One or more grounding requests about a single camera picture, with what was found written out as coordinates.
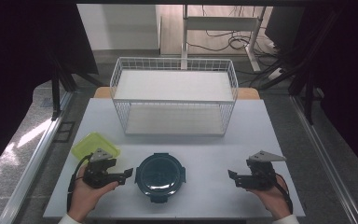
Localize black metal stand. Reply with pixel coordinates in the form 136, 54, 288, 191
257, 8, 348, 126
43, 46, 105, 122

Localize wooden table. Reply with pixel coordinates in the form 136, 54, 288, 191
92, 86, 261, 101

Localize white cabinet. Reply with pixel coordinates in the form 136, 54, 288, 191
76, 3, 161, 51

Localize person's left hand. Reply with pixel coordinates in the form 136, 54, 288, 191
67, 173, 119, 223

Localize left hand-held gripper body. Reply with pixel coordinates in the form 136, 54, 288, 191
83, 147, 120, 189

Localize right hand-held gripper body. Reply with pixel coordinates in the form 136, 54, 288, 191
235, 150, 288, 191

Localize black floor cables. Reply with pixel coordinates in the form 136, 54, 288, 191
186, 5, 282, 54

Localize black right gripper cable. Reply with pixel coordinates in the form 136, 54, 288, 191
273, 173, 294, 215

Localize round container with dark lid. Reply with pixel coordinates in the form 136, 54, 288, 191
134, 152, 187, 204

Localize yellow-green plastic container lid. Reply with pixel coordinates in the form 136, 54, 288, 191
71, 132, 121, 163

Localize black curtain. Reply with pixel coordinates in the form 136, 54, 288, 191
0, 0, 100, 181
292, 0, 358, 183

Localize person's right hand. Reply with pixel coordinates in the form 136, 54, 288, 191
249, 174, 294, 221

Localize aluminium rail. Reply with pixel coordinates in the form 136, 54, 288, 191
289, 94, 358, 224
0, 91, 75, 224

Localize white power strip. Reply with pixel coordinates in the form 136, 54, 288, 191
268, 67, 284, 81

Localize white metal desk frame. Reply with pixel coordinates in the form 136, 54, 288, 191
181, 4, 268, 73

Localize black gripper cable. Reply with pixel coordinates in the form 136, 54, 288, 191
273, 173, 294, 215
66, 153, 94, 213

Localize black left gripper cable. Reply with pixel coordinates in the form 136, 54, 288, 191
66, 153, 94, 213

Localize white wire shelf rack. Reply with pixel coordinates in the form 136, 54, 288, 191
109, 56, 240, 137

